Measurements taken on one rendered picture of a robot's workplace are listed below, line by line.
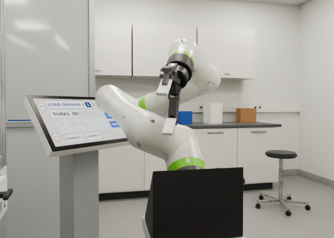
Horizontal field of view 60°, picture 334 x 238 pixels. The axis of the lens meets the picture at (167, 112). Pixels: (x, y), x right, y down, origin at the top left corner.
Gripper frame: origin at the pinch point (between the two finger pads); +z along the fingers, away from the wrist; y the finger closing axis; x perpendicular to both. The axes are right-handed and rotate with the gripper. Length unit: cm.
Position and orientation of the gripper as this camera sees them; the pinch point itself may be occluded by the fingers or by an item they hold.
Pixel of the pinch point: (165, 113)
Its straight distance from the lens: 78.1
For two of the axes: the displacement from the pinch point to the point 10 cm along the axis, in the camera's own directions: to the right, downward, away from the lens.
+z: -1.9, 6.2, -7.6
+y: -1.0, -7.9, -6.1
